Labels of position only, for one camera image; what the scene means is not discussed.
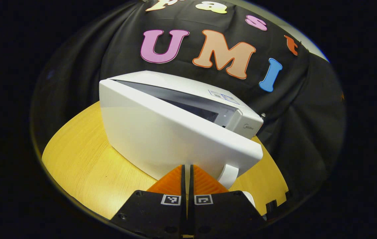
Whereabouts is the black backdrop cloth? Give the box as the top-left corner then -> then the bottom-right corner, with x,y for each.
30,0 -> 346,213

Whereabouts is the white food plate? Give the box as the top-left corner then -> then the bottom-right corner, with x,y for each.
241,191 -> 256,208

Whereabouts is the white microwave oven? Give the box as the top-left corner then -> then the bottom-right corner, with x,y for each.
99,70 -> 264,190

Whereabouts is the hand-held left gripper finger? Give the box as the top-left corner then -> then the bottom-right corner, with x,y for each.
188,164 -> 267,238
110,164 -> 188,239

